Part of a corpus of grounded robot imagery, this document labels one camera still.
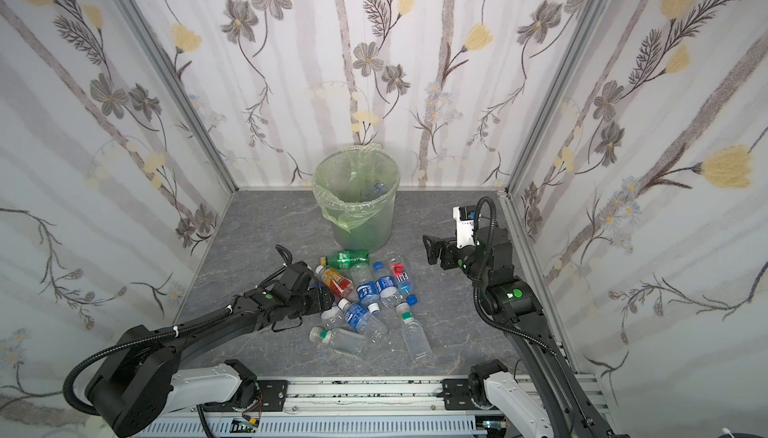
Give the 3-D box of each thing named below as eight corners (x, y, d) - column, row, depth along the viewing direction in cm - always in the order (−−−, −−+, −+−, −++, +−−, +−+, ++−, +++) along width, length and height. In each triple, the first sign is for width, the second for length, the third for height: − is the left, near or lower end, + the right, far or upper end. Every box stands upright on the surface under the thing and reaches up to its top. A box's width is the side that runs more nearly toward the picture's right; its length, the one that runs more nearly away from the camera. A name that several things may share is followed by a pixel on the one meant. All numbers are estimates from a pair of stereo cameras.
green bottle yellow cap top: (323, 275, 97) (321, 269, 93) (321, 261, 100) (319, 255, 97) (370, 265, 99) (370, 259, 96) (367, 252, 103) (367, 245, 99)
